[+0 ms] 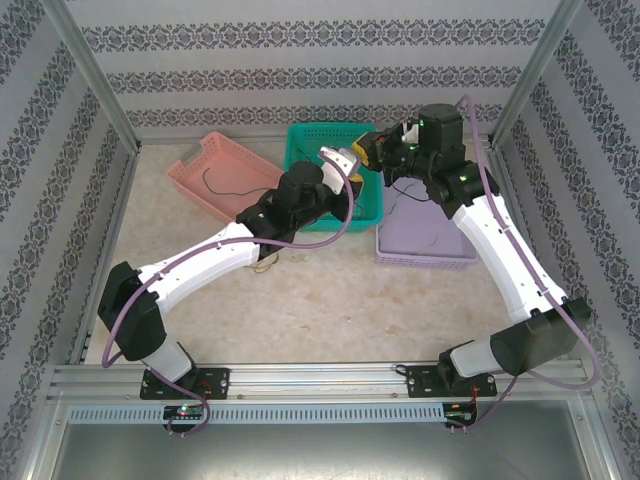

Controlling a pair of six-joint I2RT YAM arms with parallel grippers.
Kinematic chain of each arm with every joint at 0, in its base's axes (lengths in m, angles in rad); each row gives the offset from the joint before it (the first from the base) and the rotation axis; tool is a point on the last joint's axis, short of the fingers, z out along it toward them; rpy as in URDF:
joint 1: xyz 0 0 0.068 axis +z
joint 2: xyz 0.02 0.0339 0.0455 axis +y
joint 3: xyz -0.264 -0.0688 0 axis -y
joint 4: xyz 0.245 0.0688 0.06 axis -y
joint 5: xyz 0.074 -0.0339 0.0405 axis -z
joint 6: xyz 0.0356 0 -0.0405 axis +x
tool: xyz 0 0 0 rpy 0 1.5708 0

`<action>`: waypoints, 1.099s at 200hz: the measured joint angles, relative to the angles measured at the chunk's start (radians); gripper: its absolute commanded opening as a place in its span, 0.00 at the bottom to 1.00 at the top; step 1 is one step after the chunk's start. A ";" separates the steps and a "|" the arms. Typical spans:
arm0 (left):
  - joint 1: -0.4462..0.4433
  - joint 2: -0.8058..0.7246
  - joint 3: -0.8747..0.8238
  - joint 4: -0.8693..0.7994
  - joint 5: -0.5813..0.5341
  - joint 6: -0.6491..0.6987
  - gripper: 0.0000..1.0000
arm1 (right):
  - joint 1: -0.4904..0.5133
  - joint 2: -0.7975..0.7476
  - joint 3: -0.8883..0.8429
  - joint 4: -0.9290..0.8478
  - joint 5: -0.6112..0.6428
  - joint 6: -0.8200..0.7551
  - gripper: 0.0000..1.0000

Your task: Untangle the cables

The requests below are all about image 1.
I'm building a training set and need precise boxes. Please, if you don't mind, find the teal plastic basket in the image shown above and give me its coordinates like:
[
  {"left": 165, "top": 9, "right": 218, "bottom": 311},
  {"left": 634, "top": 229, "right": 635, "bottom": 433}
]
[{"left": 284, "top": 122, "right": 386, "bottom": 235}]

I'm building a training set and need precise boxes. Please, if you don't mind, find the purple plastic basket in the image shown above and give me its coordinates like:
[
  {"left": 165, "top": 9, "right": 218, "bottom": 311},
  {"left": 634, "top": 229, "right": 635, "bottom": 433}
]
[{"left": 374, "top": 169, "right": 481, "bottom": 271}]

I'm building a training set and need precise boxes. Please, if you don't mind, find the pink plastic basket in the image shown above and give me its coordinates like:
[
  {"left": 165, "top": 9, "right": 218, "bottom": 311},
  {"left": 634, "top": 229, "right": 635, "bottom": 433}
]
[{"left": 166, "top": 131, "right": 286, "bottom": 224}]

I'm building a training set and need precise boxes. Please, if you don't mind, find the sheet metal shelf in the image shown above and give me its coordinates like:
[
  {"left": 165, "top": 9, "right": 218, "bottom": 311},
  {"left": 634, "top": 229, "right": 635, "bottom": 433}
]
[{"left": 29, "top": 422, "right": 616, "bottom": 480}]

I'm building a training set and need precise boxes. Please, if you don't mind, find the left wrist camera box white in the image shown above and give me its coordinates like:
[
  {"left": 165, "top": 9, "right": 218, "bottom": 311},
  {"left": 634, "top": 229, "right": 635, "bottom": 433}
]
[{"left": 319, "top": 145, "right": 361, "bottom": 194}]

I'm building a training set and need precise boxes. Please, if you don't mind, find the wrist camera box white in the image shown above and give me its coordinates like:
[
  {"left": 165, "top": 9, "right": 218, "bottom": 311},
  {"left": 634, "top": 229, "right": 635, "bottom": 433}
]
[
  {"left": 319, "top": 145, "right": 361, "bottom": 194},
  {"left": 399, "top": 118, "right": 422, "bottom": 147}
]

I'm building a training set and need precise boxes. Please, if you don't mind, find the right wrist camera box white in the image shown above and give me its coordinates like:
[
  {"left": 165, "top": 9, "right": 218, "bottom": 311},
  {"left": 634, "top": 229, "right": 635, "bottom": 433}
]
[{"left": 399, "top": 118, "right": 422, "bottom": 147}]

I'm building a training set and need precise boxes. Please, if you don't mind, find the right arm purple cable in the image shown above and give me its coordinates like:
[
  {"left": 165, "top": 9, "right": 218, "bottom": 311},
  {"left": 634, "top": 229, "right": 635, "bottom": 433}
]
[{"left": 452, "top": 94, "right": 601, "bottom": 431}]

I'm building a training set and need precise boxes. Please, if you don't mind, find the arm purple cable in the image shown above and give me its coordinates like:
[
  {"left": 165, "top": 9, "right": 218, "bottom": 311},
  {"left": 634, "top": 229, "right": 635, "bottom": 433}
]
[
  {"left": 452, "top": 94, "right": 601, "bottom": 431},
  {"left": 101, "top": 149, "right": 357, "bottom": 439}
]

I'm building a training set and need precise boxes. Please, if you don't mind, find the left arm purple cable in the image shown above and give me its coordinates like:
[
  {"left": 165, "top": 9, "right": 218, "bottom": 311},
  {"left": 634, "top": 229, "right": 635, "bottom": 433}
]
[{"left": 101, "top": 149, "right": 357, "bottom": 439}]

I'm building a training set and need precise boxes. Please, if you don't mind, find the aluminium side rail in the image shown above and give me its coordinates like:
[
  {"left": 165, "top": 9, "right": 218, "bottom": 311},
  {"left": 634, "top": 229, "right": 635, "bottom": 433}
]
[
  {"left": 488, "top": 144, "right": 572, "bottom": 364},
  {"left": 67, "top": 147, "right": 141, "bottom": 366}
]

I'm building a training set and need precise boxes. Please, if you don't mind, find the aluminium frame post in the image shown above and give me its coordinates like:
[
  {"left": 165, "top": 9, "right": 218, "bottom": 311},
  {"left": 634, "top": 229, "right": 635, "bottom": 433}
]
[
  {"left": 489, "top": 0, "right": 586, "bottom": 146},
  {"left": 42, "top": 0, "right": 141, "bottom": 151}
]

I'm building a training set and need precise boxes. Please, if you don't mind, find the aluminium rear rail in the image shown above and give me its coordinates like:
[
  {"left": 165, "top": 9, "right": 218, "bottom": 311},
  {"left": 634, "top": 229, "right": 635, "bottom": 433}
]
[{"left": 137, "top": 134, "right": 494, "bottom": 147}]

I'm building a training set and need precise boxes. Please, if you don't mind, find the aluminium mounting rail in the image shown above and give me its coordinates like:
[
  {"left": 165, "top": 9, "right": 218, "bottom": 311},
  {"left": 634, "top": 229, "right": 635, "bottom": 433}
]
[{"left": 47, "top": 363, "right": 586, "bottom": 401}]

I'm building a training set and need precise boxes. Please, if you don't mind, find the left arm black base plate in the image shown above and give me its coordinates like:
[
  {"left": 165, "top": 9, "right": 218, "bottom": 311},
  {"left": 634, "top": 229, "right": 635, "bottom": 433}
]
[{"left": 139, "top": 367, "right": 231, "bottom": 401}]

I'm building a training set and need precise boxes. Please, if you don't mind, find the slotted grey cable duct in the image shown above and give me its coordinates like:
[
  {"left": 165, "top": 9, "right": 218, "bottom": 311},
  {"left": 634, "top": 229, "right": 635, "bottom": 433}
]
[{"left": 67, "top": 403, "right": 446, "bottom": 425}]

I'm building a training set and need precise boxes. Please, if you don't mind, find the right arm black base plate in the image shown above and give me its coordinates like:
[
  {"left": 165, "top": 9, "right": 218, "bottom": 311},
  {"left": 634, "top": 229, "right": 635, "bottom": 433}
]
[{"left": 405, "top": 364, "right": 499, "bottom": 399}]

